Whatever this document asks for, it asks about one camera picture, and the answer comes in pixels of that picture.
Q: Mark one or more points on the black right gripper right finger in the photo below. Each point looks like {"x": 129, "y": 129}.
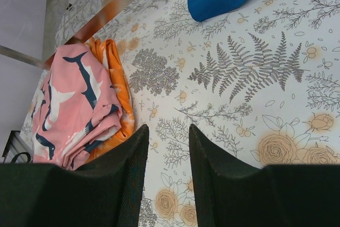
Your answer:
{"x": 230, "y": 192}

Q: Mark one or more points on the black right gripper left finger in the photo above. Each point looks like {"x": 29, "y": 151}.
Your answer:
{"x": 104, "y": 192}

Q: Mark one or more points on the pink patterned cloth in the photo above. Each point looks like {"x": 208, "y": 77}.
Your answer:
{"x": 78, "y": 109}

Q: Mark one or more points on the floral tablecloth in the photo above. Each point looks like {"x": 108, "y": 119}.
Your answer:
{"x": 261, "y": 82}

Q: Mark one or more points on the orange cloth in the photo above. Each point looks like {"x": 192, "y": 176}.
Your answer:
{"x": 107, "y": 54}

